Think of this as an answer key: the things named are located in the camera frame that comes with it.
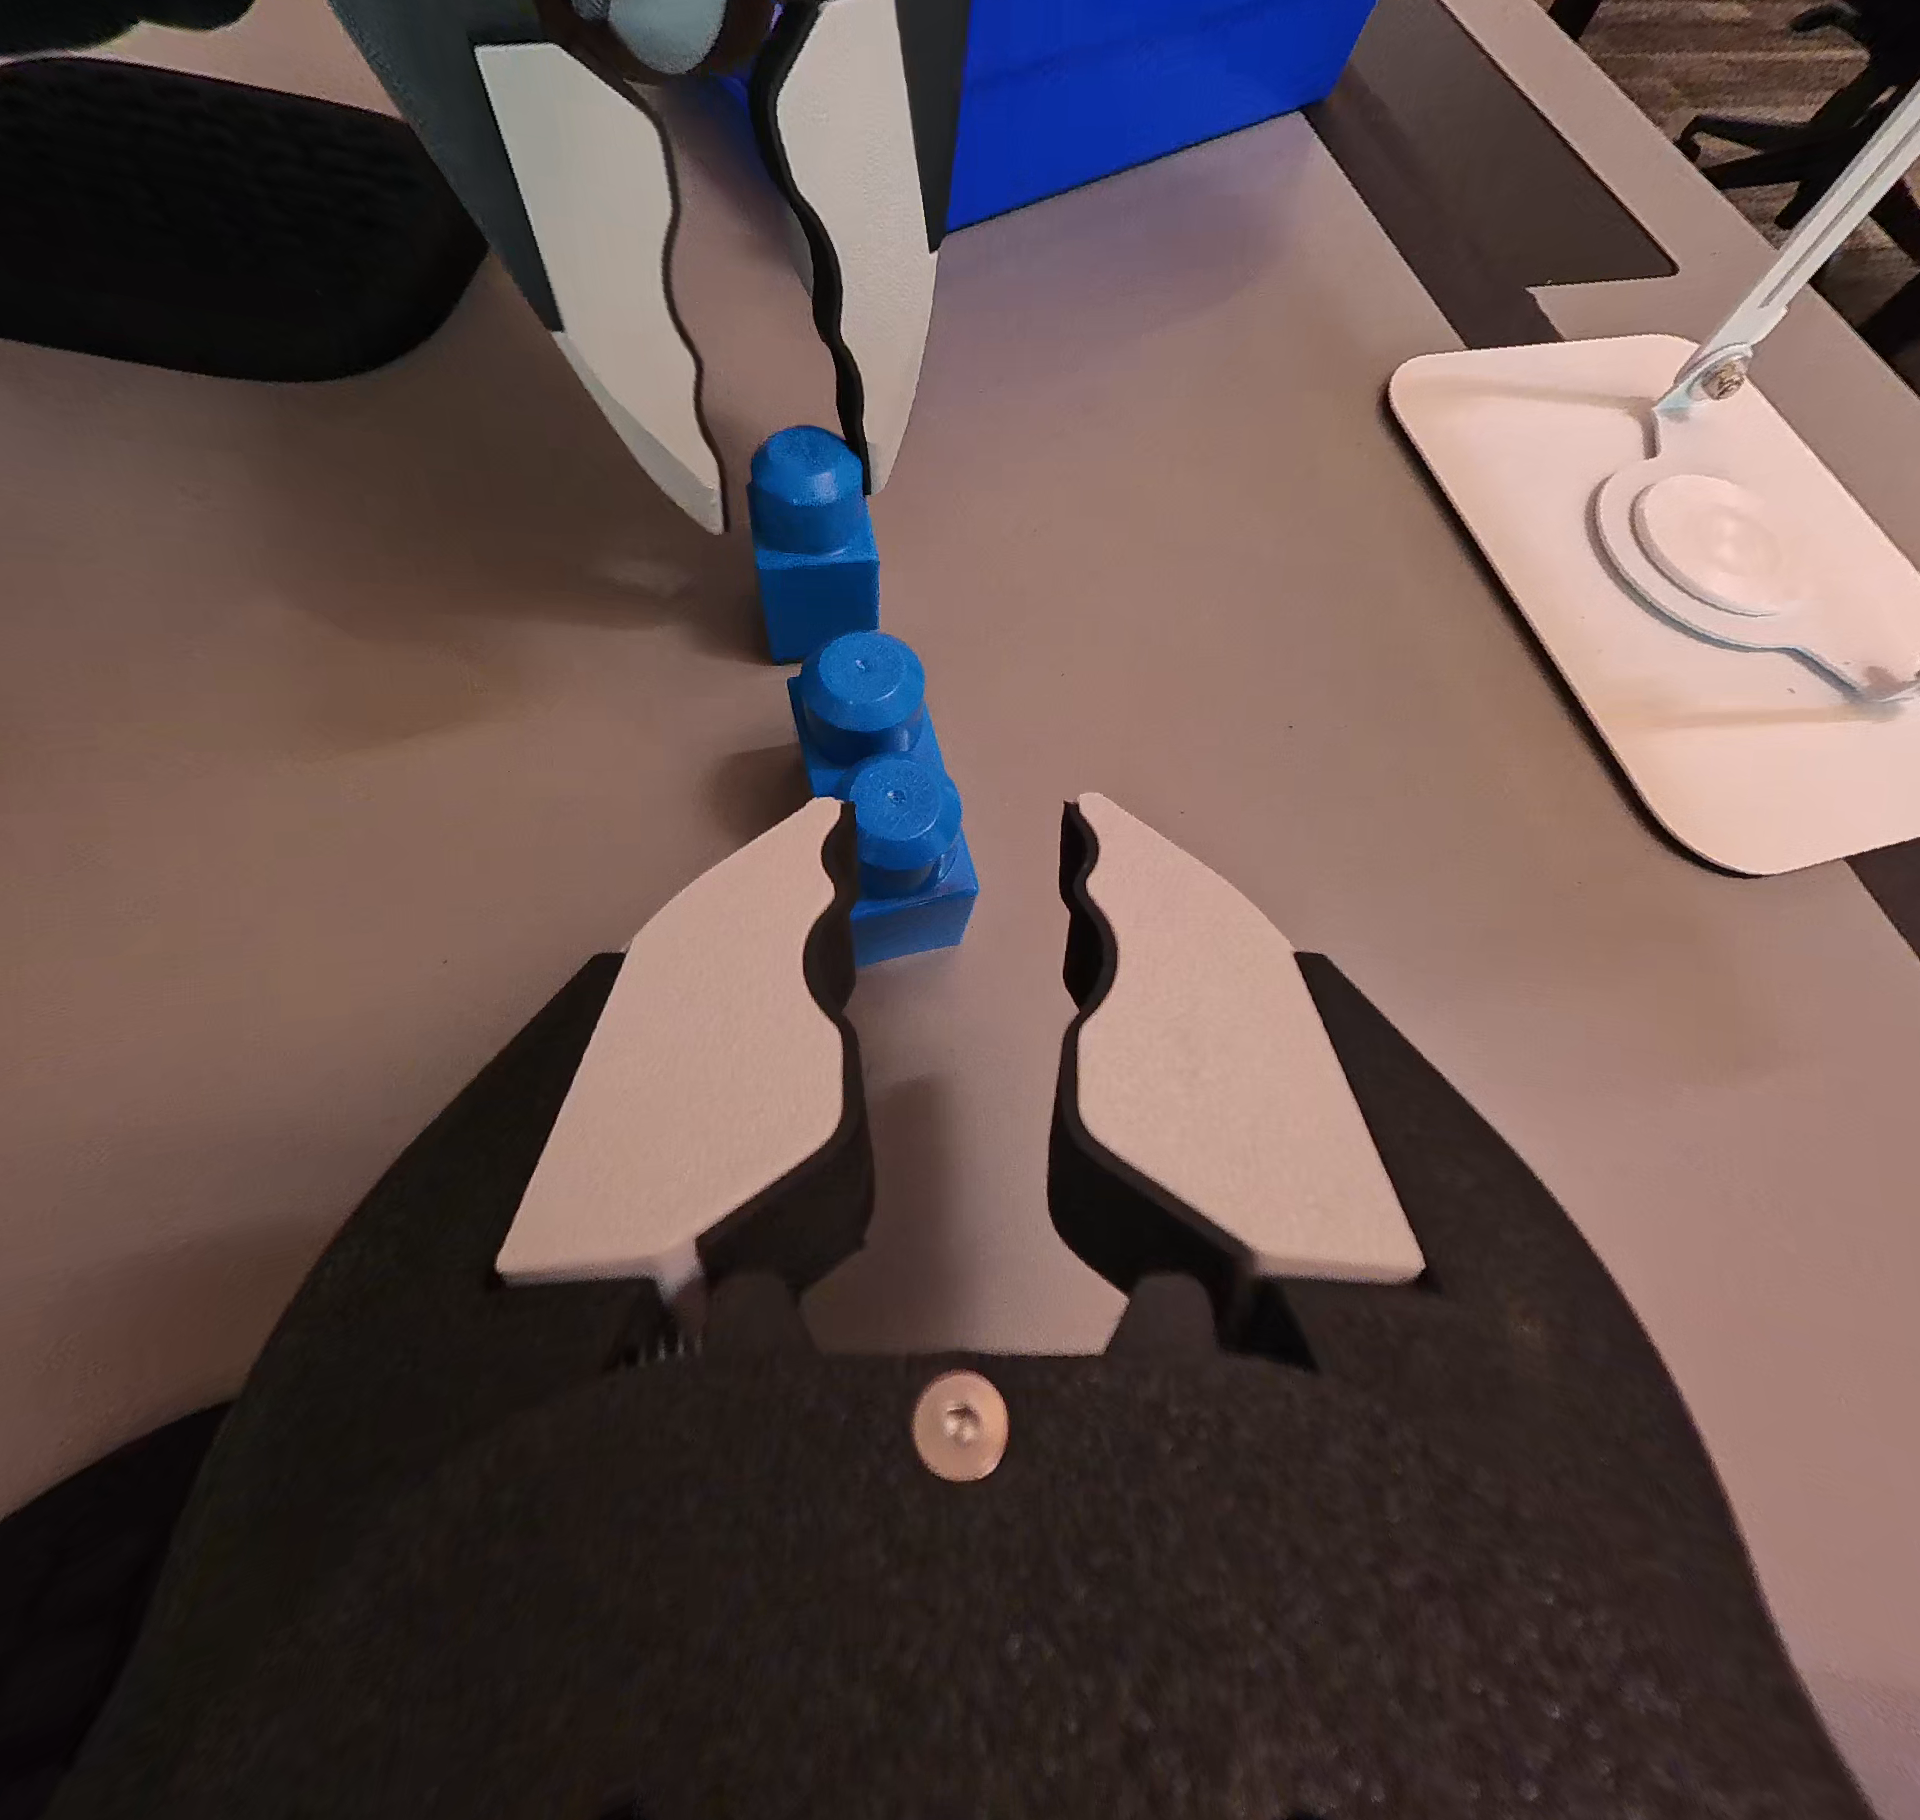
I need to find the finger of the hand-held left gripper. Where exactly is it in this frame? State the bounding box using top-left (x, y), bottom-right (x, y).
top-left (753, 0), bottom-right (941, 494)
top-left (475, 36), bottom-right (725, 537)

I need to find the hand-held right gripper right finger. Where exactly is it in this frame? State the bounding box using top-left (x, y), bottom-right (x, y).
top-left (1045, 792), bottom-right (1429, 1328)

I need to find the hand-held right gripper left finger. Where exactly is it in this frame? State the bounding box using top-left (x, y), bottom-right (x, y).
top-left (496, 794), bottom-right (879, 1286)

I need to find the blue plastic bin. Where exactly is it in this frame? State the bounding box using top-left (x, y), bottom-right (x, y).
top-left (736, 0), bottom-right (1437, 224)

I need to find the blue one-stud mega block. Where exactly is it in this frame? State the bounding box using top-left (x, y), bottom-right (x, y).
top-left (750, 422), bottom-right (883, 661)

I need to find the blue two-stud mega block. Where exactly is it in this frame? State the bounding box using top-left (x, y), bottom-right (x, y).
top-left (785, 630), bottom-right (984, 971)

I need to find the large black textured mat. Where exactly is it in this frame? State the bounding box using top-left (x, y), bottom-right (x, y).
top-left (0, 58), bottom-right (488, 384)

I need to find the black office chair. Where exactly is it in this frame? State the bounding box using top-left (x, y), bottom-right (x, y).
top-left (1670, 0), bottom-right (1920, 224)

